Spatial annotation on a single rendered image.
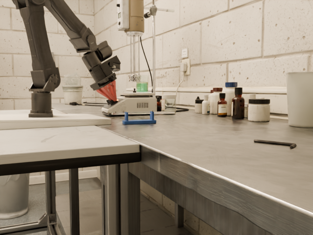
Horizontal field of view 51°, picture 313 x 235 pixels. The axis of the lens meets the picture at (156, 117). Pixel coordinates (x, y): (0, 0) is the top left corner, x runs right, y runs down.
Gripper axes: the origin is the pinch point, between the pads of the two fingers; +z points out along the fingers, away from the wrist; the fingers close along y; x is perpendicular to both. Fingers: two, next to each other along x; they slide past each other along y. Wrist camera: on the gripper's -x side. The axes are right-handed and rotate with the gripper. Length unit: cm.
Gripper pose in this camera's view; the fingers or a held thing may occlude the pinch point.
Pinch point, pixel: (113, 99)
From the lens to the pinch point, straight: 130.9
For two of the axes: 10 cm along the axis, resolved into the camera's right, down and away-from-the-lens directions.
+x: -5.7, 5.0, -6.5
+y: -6.8, 1.6, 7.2
